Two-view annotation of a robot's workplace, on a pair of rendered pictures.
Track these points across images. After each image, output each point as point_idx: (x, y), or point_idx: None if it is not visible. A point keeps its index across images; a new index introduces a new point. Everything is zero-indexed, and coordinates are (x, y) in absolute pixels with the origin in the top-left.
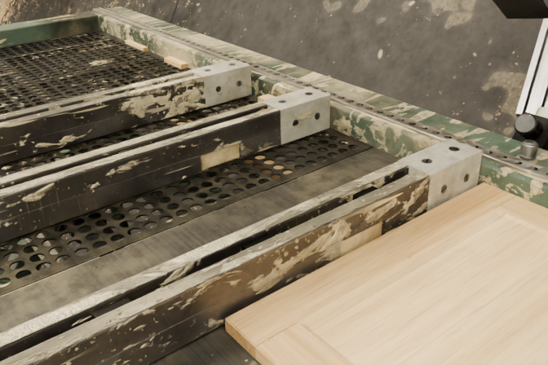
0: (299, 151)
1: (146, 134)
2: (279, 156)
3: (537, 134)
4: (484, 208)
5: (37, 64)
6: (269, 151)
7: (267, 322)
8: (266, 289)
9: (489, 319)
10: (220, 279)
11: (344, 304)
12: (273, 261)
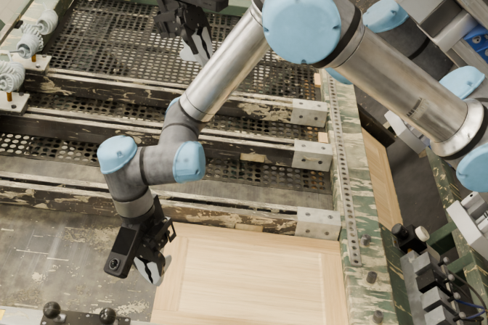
0: (429, 168)
1: (362, 91)
2: (417, 164)
3: (400, 238)
4: (316, 250)
5: None
6: (414, 157)
7: (179, 231)
8: (192, 221)
9: (245, 279)
10: (171, 207)
11: (209, 243)
12: (197, 212)
